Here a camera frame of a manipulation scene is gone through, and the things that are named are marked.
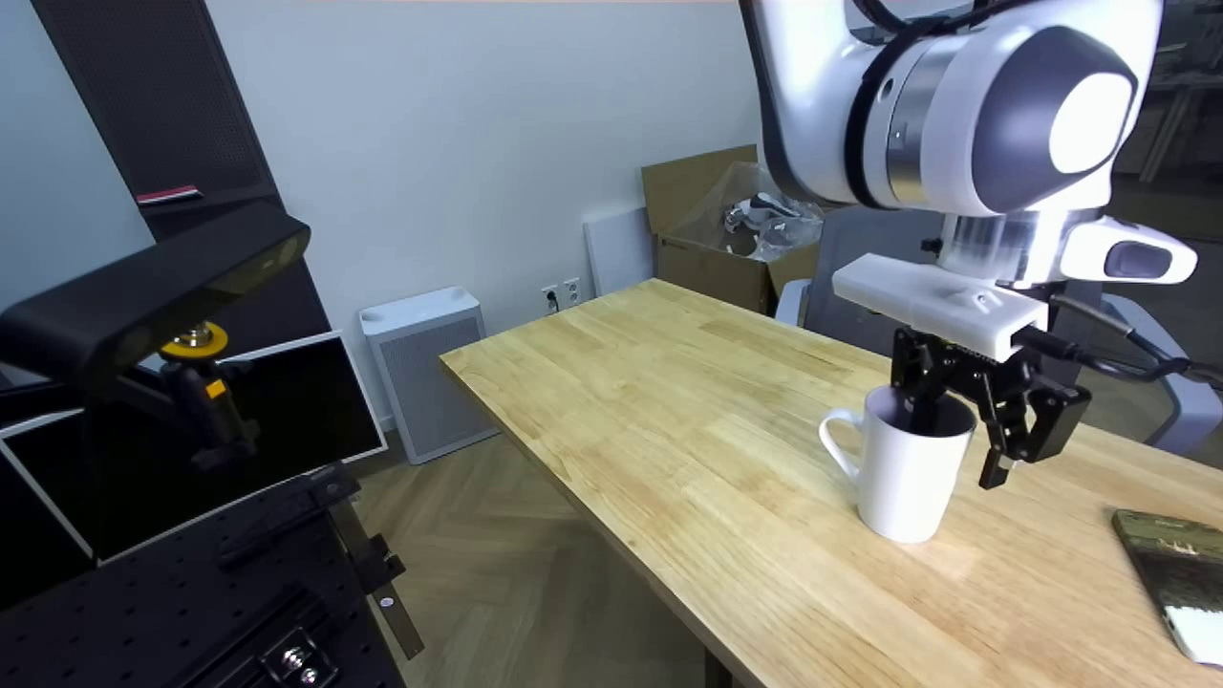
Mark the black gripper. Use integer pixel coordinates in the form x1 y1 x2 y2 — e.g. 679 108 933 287
892 327 1092 490

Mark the white ceramic mug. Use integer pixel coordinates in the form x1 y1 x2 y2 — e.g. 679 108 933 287
819 384 976 542

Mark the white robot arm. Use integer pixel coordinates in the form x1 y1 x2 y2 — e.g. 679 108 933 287
738 0 1198 490

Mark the grey office chair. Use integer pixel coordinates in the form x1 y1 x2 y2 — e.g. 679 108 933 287
774 205 1223 459

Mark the dark glossy tablet on table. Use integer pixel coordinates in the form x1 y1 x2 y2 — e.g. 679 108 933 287
1112 508 1223 668

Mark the clear plastic wrap bundle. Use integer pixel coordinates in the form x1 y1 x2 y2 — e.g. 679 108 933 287
724 192 822 263

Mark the brown cardboard box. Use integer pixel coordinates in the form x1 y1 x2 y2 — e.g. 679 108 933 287
644 143 813 312

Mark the white flat board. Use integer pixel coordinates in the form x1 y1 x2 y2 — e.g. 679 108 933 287
581 205 655 295

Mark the white air purifier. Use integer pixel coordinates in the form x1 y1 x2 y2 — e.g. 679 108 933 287
361 287 493 461

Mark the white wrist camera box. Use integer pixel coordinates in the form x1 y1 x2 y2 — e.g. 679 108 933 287
833 252 1047 364

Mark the wall power outlet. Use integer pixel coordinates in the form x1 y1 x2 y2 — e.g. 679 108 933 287
539 276 584 310

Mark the black metal clamp bracket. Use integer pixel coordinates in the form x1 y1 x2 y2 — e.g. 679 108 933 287
309 466 426 658

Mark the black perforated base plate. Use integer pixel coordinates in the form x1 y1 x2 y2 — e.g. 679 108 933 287
0 480 404 688

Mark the yellow black camera mount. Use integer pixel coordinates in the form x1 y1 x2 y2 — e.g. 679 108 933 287
161 320 258 471

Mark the black stereo camera bar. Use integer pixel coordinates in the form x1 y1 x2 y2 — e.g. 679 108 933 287
0 205 309 389

